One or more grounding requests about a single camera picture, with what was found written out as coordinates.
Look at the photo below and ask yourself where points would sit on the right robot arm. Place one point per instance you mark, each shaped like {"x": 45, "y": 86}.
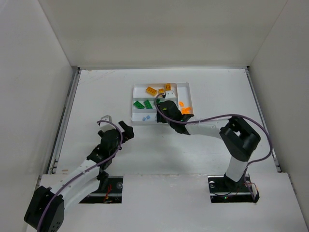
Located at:
{"x": 239, "y": 137}

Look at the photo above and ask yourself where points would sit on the orange long brick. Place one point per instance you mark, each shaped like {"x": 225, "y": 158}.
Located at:
{"x": 186, "y": 110}

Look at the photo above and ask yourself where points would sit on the orange curved brick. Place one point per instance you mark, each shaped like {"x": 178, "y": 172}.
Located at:
{"x": 181, "y": 104}

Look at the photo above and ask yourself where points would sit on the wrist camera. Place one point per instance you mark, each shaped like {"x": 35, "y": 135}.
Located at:
{"x": 169, "y": 94}
{"x": 105, "y": 123}

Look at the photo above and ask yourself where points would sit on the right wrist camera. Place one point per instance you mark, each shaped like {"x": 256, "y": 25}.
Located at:
{"x": 169, "y": 94}

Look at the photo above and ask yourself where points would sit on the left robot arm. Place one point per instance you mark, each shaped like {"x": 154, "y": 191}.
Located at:
{"x": 48, "y": 205}

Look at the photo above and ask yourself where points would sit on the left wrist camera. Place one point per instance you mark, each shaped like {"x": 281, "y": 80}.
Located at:
{"x": 105, "y": 123}

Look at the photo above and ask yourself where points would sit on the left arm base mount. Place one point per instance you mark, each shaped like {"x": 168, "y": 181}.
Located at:
{"x": 109, "y": 190}

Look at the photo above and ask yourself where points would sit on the yellow large duplo brick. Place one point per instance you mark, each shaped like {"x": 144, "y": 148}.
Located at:
{"x": 151, "y": 91}

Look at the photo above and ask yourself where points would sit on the green thin lego plate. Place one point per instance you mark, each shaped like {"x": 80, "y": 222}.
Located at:
{"x": 138, "y": 105}

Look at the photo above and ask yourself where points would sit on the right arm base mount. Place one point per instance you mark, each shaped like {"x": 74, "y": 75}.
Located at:
{"x": 224, "y": 190}

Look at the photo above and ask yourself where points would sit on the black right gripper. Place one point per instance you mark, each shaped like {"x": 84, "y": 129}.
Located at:
{"x": 160, "y": 112}

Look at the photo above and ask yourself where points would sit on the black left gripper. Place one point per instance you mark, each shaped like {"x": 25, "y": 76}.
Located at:
{"x": 118, "y": 134}

